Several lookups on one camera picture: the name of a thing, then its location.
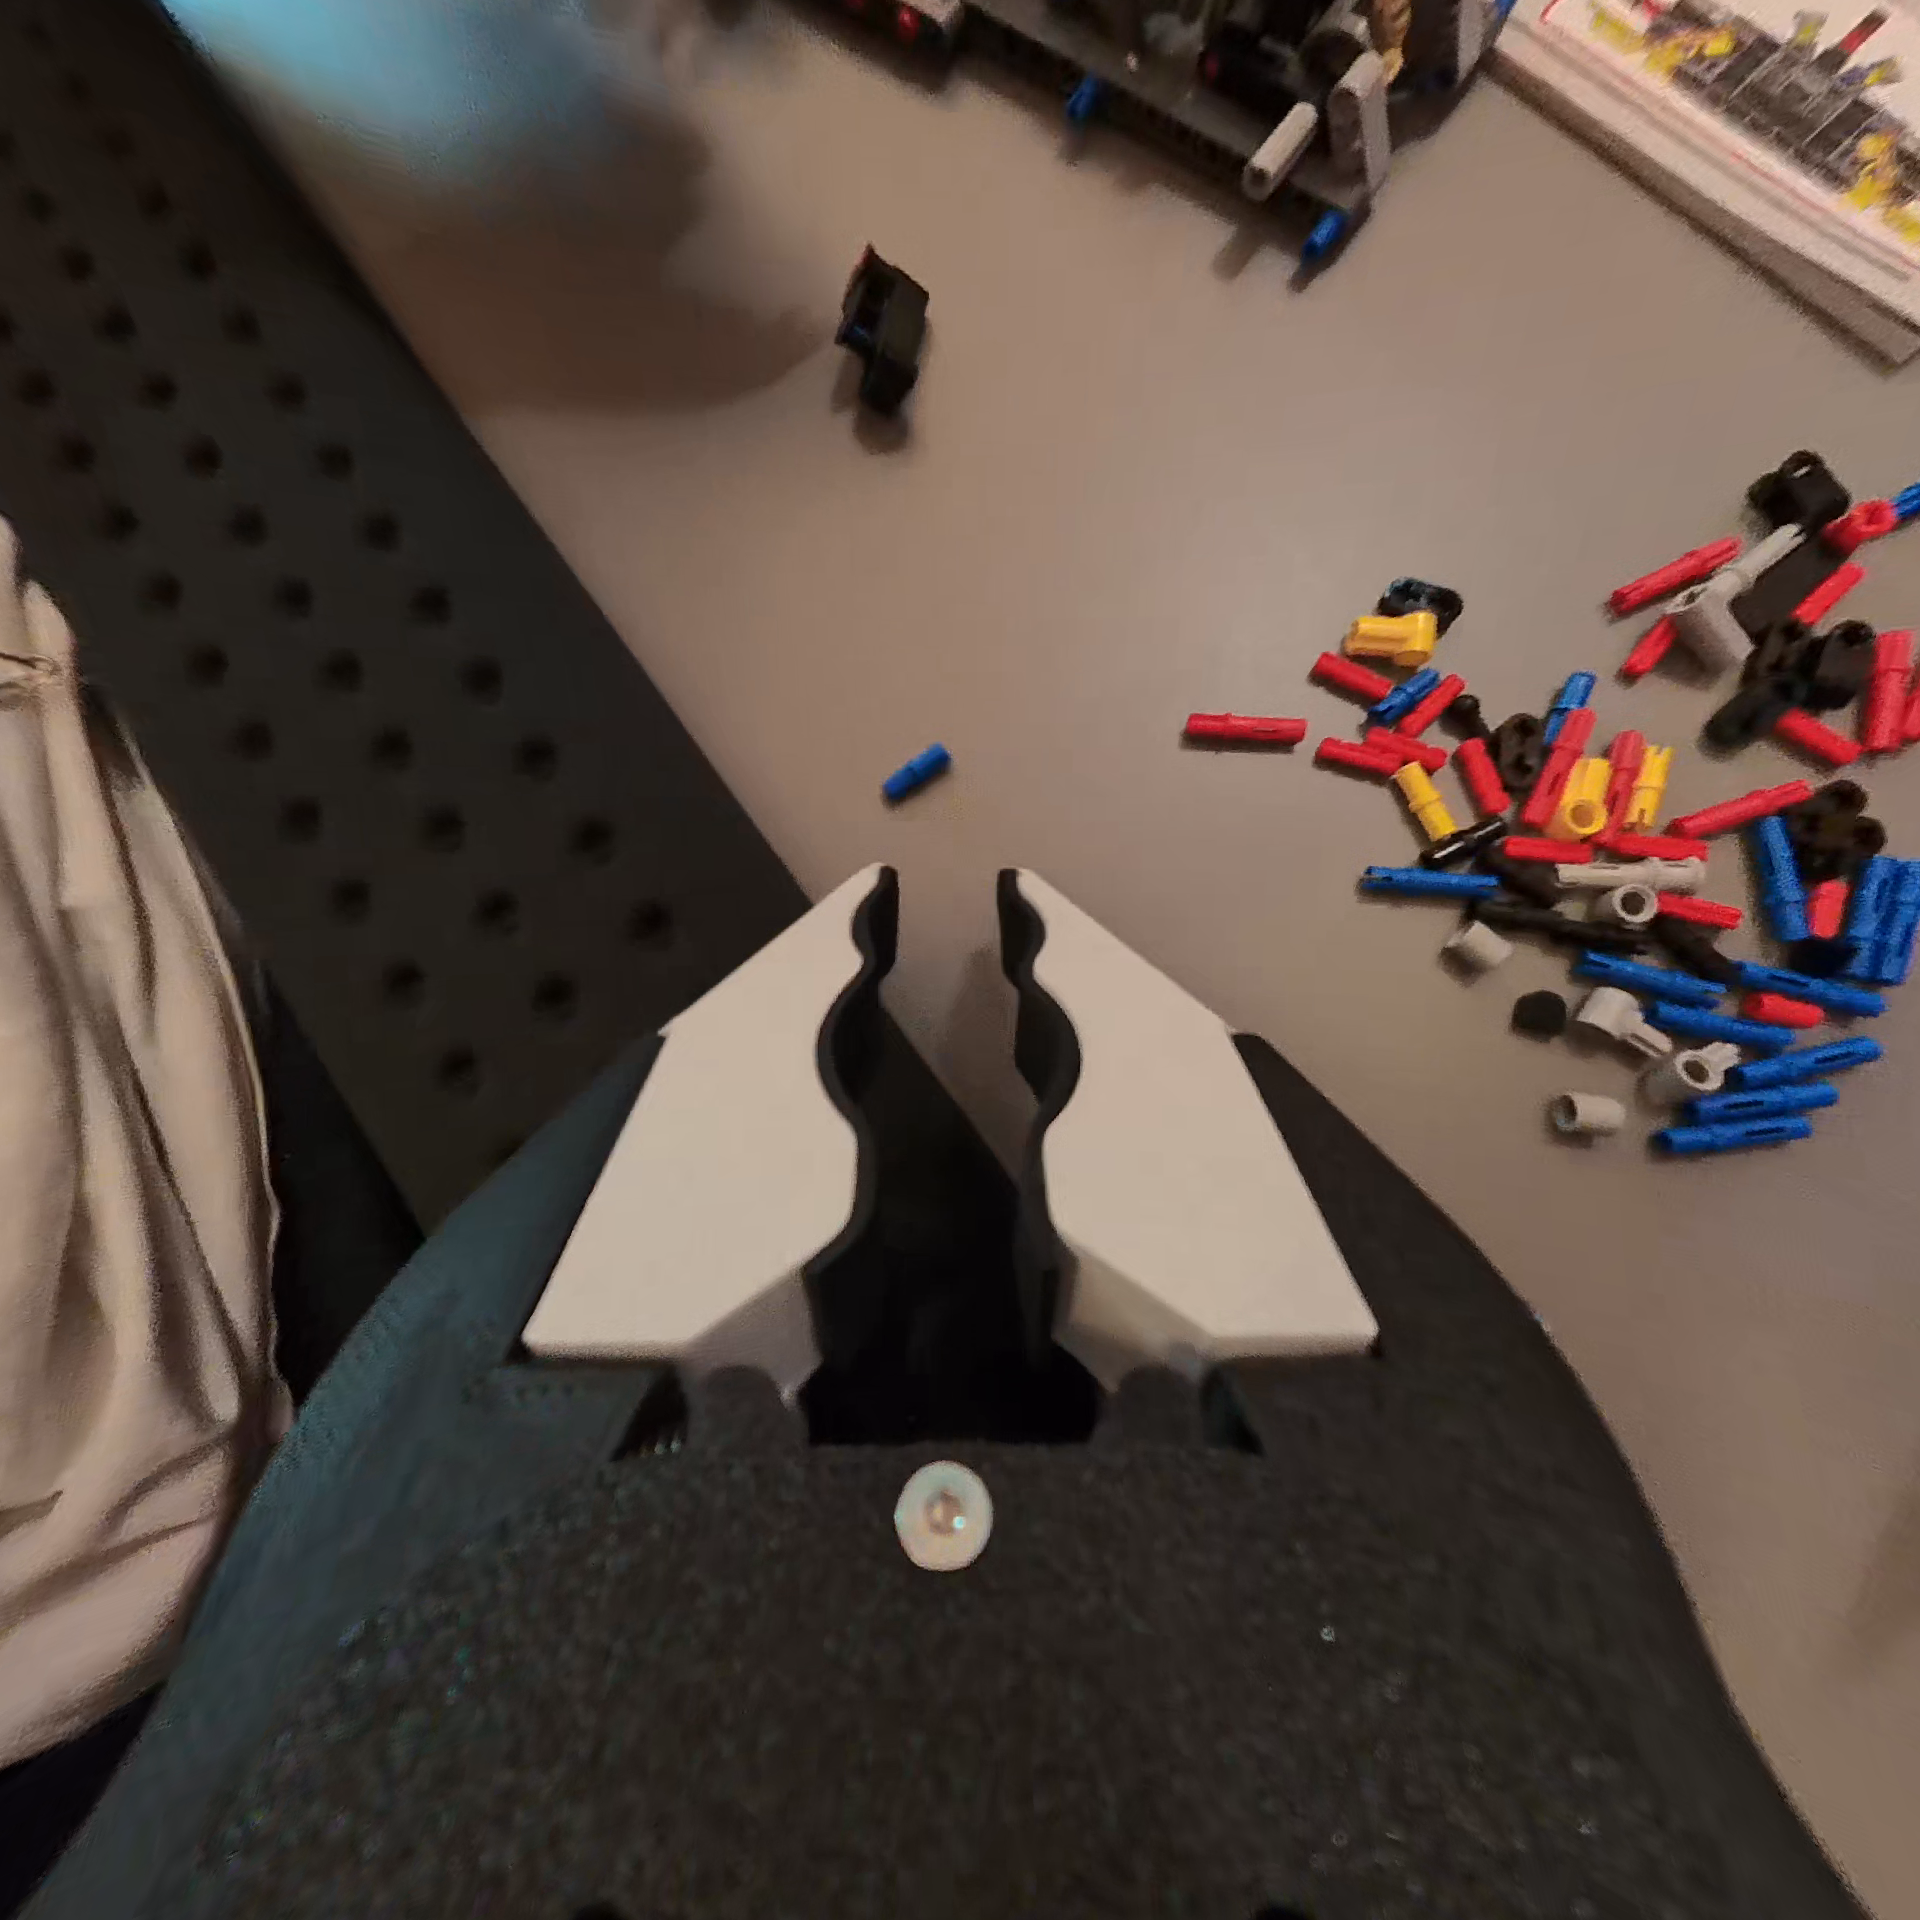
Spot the pile of lego pins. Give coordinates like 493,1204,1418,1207
1181,451,1920,1157

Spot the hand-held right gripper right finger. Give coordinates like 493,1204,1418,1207
995,867,1380,1402

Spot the black dimpled foam pad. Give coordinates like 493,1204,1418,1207
0,0,811,1292

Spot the black lego connector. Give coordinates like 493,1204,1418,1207
835,245,933,415

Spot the lego car chassis assembly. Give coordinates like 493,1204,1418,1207
839,0,1518,255

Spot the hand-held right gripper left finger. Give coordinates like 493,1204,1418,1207
518,862,902,1407

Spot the lego instruction booklet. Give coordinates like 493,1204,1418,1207
1492,0,1920,366

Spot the person's white shirt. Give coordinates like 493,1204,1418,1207
0,517,295,1772

